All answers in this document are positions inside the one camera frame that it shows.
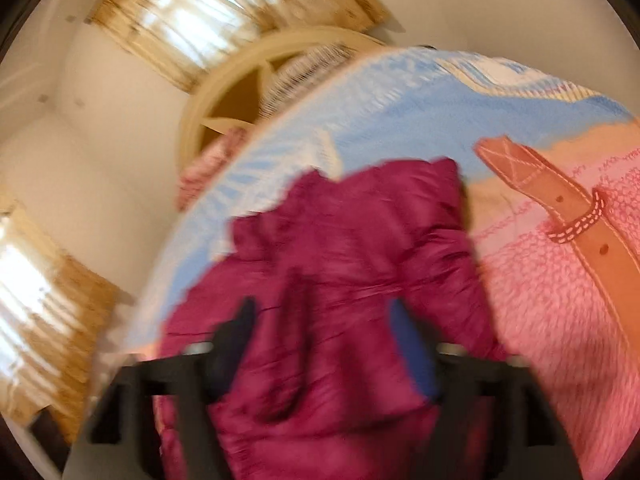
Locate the maroon puffer jacket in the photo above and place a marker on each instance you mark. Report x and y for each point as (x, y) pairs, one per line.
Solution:
(340, 260)

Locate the cream wooden headboard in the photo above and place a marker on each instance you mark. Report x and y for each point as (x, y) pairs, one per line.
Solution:
(200, 110)

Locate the yellow patterned window curtain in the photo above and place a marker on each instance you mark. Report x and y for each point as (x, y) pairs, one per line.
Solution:
(50, 310)
(165, 25)

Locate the red and white patterned pillow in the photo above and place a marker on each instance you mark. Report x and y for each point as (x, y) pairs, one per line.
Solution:
(210, 165)

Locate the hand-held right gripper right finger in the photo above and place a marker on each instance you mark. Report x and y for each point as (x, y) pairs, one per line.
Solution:
(412, 350)

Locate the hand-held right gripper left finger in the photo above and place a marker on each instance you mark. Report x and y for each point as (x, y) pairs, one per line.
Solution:
(235, 342)

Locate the pink and blue printed blanket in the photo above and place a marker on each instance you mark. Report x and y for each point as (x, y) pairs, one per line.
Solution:
(540, 285)

